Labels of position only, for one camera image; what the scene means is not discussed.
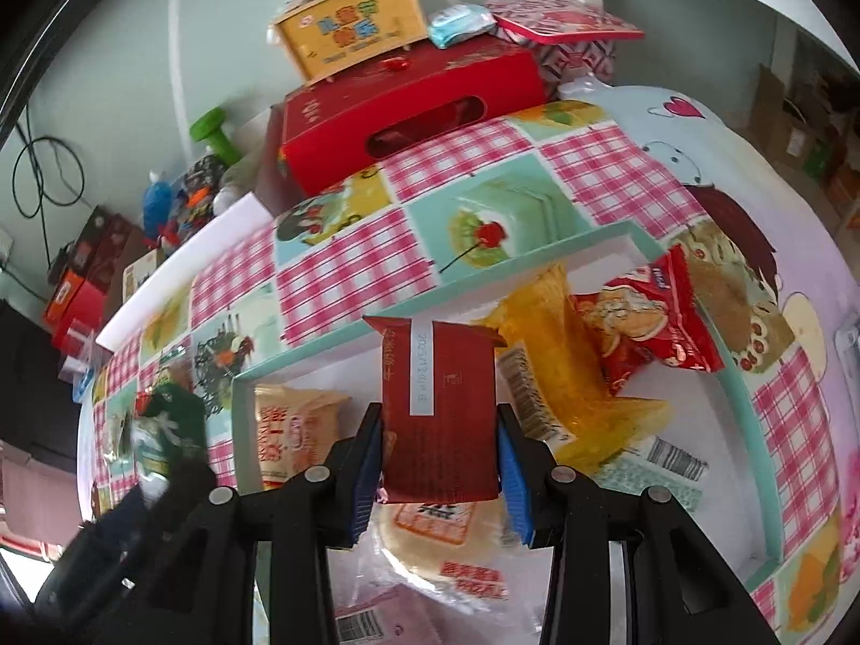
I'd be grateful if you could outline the colourful printed bag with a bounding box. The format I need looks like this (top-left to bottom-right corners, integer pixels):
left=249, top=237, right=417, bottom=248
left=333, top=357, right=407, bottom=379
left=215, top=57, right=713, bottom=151
left=171, top=154, right=226, bottom=226

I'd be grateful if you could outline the brown cardboard box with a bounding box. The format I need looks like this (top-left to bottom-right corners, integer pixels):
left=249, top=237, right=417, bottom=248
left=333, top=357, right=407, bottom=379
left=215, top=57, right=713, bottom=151
left=826, top=148, right=860, bottom=230
left=749, top=63, right=830, bottom=169

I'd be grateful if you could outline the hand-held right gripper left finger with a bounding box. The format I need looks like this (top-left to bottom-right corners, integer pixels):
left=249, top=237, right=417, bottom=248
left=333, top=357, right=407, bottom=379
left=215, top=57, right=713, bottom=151
left=101, top=403, right=384, bottom=645

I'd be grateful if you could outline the black cable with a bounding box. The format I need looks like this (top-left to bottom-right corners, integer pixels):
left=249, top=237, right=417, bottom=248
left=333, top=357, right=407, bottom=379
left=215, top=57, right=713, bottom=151
left=13, top=107, right=85, bottom=270

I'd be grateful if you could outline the white tray with teal rim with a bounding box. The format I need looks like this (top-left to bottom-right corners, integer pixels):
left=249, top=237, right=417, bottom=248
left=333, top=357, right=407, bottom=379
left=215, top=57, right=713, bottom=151
left=230, top=218, right=789, bottom=645

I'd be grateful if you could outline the clear plastic box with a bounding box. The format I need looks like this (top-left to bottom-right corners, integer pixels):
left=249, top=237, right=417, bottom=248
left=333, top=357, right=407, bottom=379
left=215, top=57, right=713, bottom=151
left=60, top=322, right=102, bottom=384

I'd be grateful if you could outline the round rice cracker packet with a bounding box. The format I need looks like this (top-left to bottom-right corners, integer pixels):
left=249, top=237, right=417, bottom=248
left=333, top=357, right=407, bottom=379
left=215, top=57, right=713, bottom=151
left=372, top=497, right=512, bottom=602

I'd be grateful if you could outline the white plastic object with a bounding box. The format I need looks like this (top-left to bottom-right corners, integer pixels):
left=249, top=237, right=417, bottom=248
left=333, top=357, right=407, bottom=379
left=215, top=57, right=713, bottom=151
left=836, top=326, right=860, bottom=377

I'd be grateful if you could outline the orange red box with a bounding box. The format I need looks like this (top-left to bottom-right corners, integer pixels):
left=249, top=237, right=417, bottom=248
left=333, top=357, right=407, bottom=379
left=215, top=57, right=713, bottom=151
left=44, top=269, right=109, bottom=350

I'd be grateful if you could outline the blue bottle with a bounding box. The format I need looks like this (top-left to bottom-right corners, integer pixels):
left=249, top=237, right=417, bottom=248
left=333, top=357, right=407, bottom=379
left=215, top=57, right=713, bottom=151
left=141, top=171, right=179, bottom=236

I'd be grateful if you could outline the yellow snack packet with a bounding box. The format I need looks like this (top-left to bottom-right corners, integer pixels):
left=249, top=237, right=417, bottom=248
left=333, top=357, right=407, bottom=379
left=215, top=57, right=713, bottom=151
left=470, top=265, right=673, bottom=478

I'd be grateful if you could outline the yellow gift box with handle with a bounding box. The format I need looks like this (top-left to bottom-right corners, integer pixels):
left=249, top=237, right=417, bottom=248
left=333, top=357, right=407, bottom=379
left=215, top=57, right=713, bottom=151
left=269, top=0, right=429, bottom=87

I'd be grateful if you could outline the white barcode snack packet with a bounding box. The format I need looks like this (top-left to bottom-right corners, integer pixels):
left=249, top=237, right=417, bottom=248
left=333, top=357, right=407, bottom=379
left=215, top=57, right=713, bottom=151
left=591, top=433, right=710, bottom=518

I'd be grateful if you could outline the dark red box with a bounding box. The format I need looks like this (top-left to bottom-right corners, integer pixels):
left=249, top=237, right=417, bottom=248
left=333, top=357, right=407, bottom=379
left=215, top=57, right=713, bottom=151
left=50, top=205, right=135, bottom=290

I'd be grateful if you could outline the red gift box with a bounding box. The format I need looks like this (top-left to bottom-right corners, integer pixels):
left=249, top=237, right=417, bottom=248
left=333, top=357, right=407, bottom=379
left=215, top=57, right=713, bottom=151
left=278, top=37, right=547, bottom=199

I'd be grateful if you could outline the red patterned box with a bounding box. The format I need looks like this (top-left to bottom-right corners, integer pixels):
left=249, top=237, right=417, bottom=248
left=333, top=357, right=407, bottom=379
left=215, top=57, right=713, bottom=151
left=534, top=37, right=615, bottom=98

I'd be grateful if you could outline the dark red snack packet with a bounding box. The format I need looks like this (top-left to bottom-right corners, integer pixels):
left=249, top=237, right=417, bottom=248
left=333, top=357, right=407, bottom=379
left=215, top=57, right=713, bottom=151
left=363, top=314, right=508, bottom=505

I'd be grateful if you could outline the blue wet wipes pack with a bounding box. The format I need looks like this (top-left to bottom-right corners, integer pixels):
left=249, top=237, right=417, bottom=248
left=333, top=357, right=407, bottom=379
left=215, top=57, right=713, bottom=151
left=428, top=5, right=498, bottom=49

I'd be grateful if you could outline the green dumbbell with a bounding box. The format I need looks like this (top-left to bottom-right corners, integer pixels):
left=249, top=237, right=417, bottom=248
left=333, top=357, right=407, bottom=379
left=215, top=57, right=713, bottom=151
left=190, top=107, right=243, bottom=166

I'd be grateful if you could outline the cream snack packet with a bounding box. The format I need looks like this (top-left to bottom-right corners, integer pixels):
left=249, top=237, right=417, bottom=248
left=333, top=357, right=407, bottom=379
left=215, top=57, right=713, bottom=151
left=254, top=383, right=354, bottom=491

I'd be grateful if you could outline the pink snack packet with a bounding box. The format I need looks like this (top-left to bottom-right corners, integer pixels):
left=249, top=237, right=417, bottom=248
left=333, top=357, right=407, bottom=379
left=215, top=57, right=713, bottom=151
left=332, top=584, right=445, bottom=645

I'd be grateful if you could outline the beige printed box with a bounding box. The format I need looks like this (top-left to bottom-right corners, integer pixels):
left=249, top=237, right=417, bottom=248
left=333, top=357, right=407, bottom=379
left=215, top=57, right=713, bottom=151
left=121, top=252, right=159, bottom=303

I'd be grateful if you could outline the red cookie snack packet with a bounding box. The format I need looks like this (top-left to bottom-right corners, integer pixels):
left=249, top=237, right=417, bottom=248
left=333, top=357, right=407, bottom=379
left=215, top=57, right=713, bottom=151
left=571, top=245, right=727, bottom=397

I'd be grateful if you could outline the green snack packet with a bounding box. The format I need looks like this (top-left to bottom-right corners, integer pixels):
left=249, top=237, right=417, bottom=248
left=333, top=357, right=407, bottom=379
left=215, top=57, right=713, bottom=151
left=131, top=383, right=209, bottom=505

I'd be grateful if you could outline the red patterned box lid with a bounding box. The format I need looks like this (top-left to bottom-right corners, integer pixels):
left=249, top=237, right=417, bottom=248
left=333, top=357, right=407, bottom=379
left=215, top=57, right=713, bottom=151
left=485, top=0, right=644, bottom=47

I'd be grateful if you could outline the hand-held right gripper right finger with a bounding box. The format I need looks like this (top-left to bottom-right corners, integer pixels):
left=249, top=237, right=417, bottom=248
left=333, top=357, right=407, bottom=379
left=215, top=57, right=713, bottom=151
left=498, top=404, right=784, bottom=645

